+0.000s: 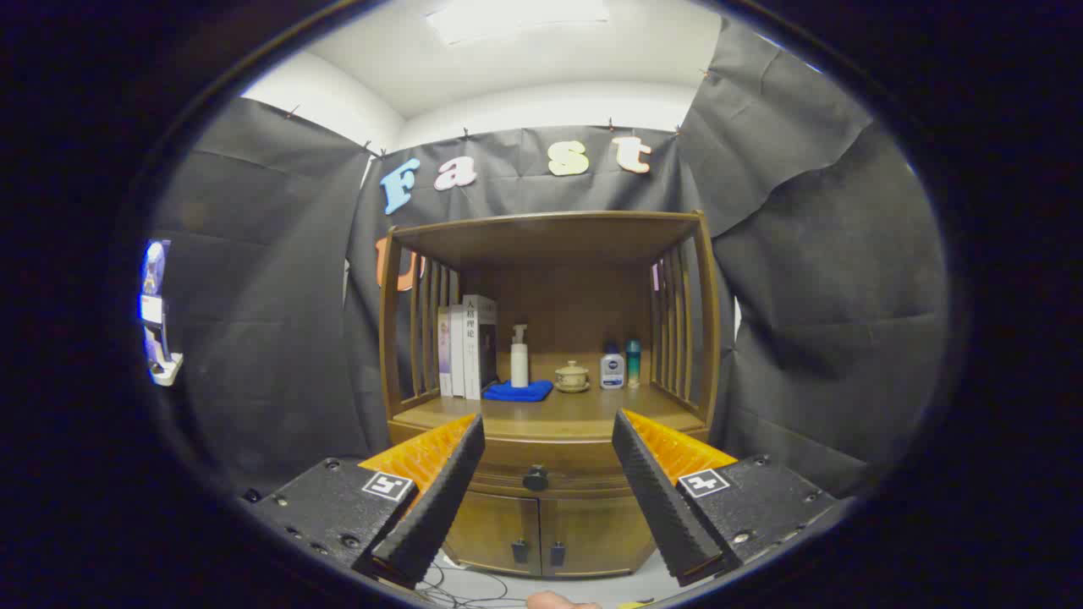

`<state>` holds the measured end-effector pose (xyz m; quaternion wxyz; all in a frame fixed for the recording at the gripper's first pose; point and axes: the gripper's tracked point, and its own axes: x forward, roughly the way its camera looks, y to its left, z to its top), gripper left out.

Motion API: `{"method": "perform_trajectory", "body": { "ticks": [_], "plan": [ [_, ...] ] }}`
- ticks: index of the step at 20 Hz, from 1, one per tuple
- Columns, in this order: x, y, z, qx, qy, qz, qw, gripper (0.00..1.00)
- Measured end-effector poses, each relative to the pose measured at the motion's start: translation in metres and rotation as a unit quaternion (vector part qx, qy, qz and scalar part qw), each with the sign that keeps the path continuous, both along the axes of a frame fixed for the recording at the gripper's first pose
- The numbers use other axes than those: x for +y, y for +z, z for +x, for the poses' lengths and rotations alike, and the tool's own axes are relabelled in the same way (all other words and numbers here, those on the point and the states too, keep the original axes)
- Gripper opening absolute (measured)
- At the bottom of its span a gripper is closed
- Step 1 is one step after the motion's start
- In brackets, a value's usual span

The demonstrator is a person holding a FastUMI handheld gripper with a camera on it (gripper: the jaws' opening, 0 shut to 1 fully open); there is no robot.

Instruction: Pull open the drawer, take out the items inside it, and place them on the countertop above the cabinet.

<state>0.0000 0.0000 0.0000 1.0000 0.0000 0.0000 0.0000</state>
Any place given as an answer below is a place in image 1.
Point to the slim teal bottle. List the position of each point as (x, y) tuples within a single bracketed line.
[(633, 359)]

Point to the white lotion bottle blue cap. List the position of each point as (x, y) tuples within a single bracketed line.
[(612, 370)]

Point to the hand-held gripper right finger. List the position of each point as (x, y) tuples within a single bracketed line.
[(660, 499)]

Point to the brown wooden countertop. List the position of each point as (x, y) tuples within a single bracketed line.
[(584, 414)]

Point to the cream lidded tea bowl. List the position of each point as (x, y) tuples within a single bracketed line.
[(572, 376)]

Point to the thick white book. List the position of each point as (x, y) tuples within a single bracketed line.
[(475, 347)]

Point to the blue folded cloth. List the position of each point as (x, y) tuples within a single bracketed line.
[(518, 392)]

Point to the wooden cabinet door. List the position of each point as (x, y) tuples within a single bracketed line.
[(601, 533), (495, 529)]

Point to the thin white book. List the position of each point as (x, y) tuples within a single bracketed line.
[(457, 351)]

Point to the pale purple book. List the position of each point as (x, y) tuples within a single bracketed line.
[(443, 351)]

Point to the brown wooden cabinet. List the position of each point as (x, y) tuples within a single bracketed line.
[(584, 313)]

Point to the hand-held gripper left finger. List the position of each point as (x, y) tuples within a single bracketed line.
[(440, 507)]

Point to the black round drawer knob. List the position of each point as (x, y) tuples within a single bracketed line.
[(536, 479)]

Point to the white pump bottle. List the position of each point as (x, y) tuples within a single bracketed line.
[(519, 364)]

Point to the brown wooden drawer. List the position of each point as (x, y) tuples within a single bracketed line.
[(579, 465)]

